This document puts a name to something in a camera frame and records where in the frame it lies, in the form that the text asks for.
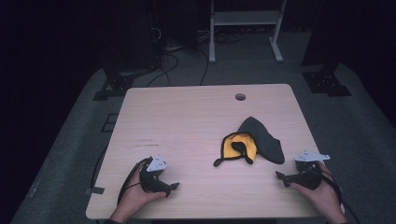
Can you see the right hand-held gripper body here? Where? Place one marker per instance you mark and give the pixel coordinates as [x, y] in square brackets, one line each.
[308, 179]

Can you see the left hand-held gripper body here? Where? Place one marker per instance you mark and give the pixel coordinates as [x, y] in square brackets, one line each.
[152, 182]

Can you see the dark grey and yellow cloth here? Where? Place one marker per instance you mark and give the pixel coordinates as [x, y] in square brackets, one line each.
[266, 141]

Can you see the person's left hand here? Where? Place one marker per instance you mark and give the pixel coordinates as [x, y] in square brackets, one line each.
[132, 196]

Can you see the person's right hand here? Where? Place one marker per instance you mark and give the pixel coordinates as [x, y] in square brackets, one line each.
[327, 196]

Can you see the grey tape piece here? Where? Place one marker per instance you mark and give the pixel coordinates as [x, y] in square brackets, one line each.
[95, 190]

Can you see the black floor outlet cover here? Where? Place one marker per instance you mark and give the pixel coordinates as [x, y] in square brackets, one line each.
[110, 123]

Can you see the black stand base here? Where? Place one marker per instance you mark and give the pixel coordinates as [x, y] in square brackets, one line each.
[116, 85]
[327, 84]

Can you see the dark equipment cabinet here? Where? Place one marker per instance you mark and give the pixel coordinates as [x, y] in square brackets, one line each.
[130, 34]

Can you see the white metal stand frame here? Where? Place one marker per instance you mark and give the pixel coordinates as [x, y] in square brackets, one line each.
[246, 17]

